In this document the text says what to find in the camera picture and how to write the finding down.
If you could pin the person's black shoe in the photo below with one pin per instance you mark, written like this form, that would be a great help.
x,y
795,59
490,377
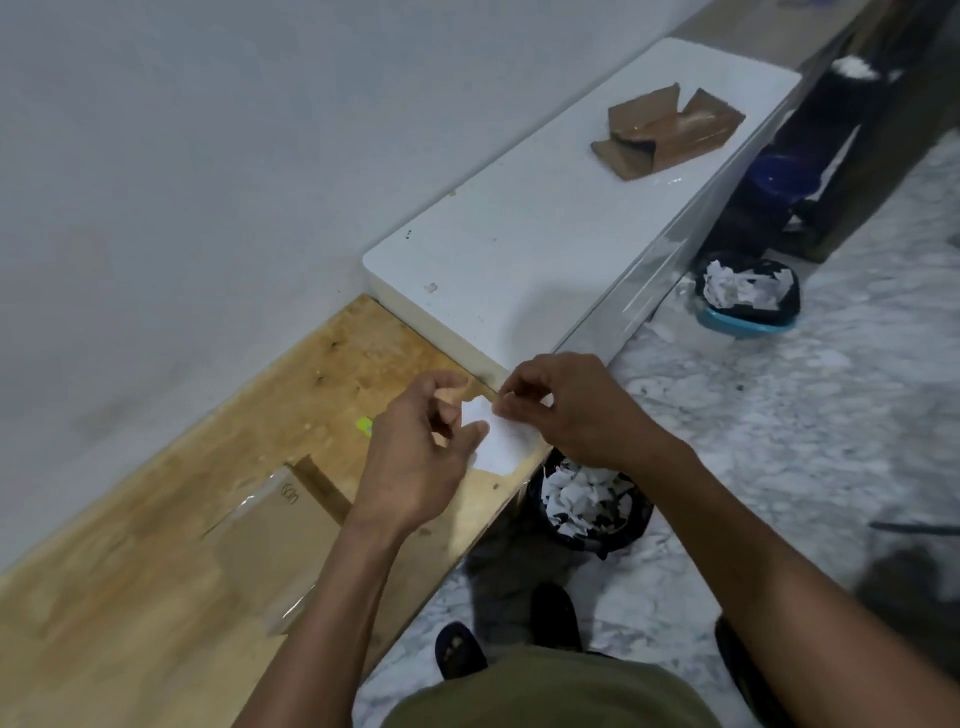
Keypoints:
x,y
459,651
555,616

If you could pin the person's right thumb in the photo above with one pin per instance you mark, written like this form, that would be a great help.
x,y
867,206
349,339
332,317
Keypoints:
x,y
514,409

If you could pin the black bag with white contents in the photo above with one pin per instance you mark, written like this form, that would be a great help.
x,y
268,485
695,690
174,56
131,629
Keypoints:
x,y
847,97

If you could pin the person's right forearm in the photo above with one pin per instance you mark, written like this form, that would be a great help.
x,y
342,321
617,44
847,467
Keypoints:
x,y
772,592

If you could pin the blue bin with black bag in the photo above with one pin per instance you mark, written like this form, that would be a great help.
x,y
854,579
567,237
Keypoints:
x,y
746,319

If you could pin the white paper piece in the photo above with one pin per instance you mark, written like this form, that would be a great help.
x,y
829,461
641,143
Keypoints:
x,y
504,446

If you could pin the white foam slab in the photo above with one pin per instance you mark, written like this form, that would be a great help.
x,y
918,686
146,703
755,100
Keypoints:
x,y
555,217

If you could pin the person's left black shoe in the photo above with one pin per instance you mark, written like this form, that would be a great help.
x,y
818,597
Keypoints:
x,y
459,651

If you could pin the green sticker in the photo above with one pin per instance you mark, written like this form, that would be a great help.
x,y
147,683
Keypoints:
x,y
364,427

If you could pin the brown folded cardboard piece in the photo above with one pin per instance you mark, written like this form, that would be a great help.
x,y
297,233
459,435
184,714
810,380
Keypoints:
x,y
664,135

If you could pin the person's olive shirt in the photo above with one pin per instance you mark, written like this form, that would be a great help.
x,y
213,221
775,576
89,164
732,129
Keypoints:
x,y
547,694

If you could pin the person's right hand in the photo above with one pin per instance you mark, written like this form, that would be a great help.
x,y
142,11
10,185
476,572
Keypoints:
x,y
592,412

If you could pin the pile of white paper scraps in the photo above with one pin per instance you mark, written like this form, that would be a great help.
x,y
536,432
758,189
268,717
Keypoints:
x,y
585,499
746,289

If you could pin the person's right black shoe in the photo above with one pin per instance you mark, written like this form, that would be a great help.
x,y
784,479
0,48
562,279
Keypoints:
x,y
555,616

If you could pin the black waste bin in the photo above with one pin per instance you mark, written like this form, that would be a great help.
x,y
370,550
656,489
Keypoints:
x,y
637,525

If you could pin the person's left thumb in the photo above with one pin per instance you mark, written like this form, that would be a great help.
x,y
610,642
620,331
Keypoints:
x,y
469,441

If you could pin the person's left forearm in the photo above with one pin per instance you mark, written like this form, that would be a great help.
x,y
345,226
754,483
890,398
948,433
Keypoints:
x,y
330,630

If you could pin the person's left hand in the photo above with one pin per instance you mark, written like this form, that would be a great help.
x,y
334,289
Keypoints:
x,y
405,465

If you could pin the blue plastic bucket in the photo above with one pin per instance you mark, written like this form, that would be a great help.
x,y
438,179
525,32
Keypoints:
x,y
784,180

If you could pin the clear plastic sleeve with cardboard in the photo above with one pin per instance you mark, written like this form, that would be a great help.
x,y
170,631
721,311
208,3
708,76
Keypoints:
x,y
277,547

